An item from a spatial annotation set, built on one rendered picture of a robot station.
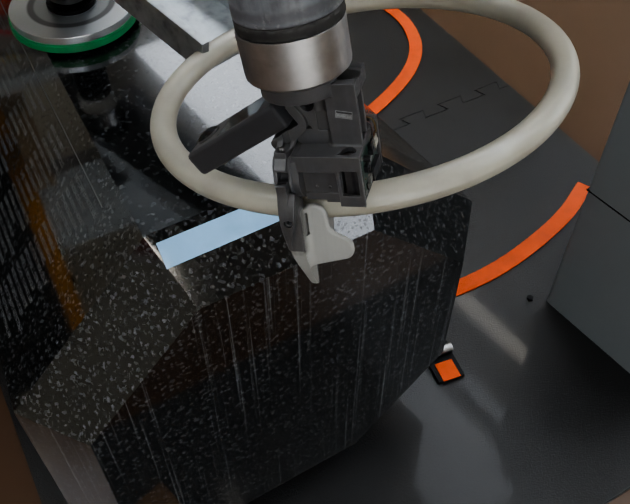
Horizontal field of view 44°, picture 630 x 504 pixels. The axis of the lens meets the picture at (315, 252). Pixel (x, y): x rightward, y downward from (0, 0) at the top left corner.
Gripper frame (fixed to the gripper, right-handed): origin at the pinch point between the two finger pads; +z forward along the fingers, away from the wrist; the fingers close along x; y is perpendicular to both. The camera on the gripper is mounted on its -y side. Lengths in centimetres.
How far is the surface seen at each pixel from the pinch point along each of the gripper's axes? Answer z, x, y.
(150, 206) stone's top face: 10.8, 19.7, -31.4
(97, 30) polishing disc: -1, 51, -52
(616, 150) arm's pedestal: 47, 89, 32
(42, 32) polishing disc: -2, 48, -61
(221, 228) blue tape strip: 14.8, 20.5, -22.0
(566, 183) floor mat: 94, 143, 23
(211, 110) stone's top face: 8, 41, -30
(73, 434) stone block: 39, 0, -45
